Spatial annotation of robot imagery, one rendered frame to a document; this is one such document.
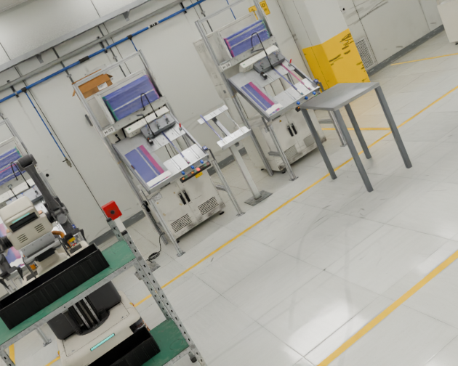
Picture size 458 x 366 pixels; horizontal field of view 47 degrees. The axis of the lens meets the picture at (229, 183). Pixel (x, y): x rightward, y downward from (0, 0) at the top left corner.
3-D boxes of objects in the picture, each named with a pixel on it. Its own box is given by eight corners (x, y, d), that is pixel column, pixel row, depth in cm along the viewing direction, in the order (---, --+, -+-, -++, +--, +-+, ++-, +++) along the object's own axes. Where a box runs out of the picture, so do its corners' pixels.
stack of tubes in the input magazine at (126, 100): (160, 97, 533) (147, 73, 526) (117, 121, 518) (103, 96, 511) (157, 98, 545) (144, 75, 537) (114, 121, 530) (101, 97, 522)
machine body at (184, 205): (228, 210, 560) (202, 161, 543) (174, 247, 540) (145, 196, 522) (206, 203, 620) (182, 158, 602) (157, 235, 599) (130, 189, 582)
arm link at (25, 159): (27, 149, 329) (13, 157, 326) (30, 153, 317) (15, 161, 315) (63, 206, 348) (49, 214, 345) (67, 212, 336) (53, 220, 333)
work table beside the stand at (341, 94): (369, 192, 439) (333, 107, 417) (331, 179, 506) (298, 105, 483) (412, 166, 446) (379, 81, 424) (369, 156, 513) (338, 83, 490)
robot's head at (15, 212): (5, 221, 349) (-5, 209, 337) (33, 205, 355) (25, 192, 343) (13, 236, 342) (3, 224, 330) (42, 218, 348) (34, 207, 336)
